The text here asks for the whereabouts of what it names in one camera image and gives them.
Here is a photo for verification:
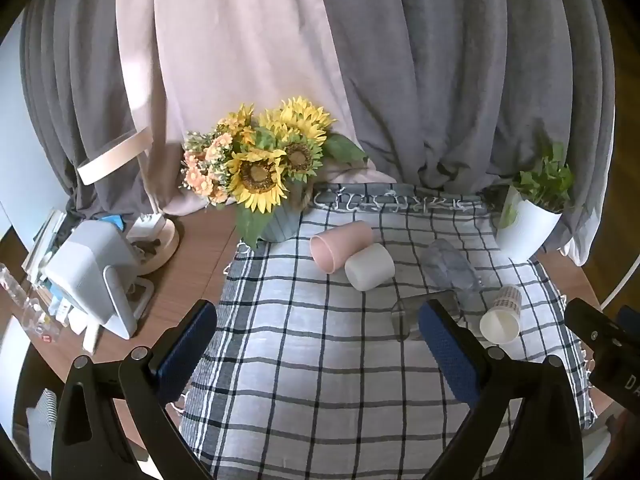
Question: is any checked tablecloth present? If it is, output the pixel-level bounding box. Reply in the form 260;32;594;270
178;182;599;480

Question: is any grey curtain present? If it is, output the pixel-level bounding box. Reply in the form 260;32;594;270
19;0;617;267

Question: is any grey ribbed vase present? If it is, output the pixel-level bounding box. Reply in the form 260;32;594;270
259;191;315;244

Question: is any pink curtain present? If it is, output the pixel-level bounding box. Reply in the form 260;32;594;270
115;0;397;217

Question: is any clear glass cup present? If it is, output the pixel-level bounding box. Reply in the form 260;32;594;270
390;289;459;344

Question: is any clear plastic cup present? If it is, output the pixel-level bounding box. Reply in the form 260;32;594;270
423;238;485;307

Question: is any white desk device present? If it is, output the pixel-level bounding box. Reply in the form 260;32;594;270
43;219;155;340

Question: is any spiral notebook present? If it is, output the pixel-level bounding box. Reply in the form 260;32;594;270
24;387;59;467

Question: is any clear plastic box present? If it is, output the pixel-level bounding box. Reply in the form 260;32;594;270
0;264;67;345

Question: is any stack of books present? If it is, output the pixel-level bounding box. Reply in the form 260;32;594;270
22;209;77;322

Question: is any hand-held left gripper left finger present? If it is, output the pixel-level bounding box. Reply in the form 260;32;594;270
51;299;219;480

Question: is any patterned paper cup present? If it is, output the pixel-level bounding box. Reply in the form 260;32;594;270
479;284;523;345

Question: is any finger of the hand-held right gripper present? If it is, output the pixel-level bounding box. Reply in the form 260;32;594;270
564;297;628;352

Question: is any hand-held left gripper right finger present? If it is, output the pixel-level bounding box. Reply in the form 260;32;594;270
417;298;586;480

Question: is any pink cup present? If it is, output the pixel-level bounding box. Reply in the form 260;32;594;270
309;220;375;275

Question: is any white cable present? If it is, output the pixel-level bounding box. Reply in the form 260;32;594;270
599;252;640;312

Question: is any white cup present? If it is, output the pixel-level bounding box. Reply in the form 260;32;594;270
344;243;396;292

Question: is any sunflower bouquet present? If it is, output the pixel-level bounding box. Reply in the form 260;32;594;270
180;95;369;251

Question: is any white pot with green plant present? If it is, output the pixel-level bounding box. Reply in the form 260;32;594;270
494;141;577;264

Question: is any white round stand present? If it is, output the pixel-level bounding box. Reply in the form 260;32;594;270
124;212;181;277

